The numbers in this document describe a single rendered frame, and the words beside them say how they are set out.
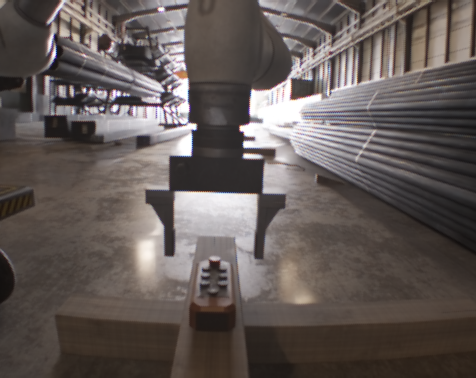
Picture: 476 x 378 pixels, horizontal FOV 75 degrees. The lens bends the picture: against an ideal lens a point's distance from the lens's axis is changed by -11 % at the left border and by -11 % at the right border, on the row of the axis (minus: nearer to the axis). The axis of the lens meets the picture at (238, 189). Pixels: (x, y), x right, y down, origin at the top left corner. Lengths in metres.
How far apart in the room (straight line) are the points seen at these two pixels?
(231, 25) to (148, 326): 0.59
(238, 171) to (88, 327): 0.49
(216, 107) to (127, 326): 0.50
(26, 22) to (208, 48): 0.68
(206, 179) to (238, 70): 0.15
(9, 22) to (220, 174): 0.75
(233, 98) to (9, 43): 0.73
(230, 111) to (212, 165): 0.08
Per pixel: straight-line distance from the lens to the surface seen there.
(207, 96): 0.45
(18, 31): 1.04
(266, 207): 0.49
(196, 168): 0.47
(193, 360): 0.49
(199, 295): 0.55
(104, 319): 0.78
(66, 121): 7.11
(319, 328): 0.77
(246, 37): 0.46
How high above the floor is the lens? 0.51
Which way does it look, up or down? 12 degrees down
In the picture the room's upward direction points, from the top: 3 degrees clockwise
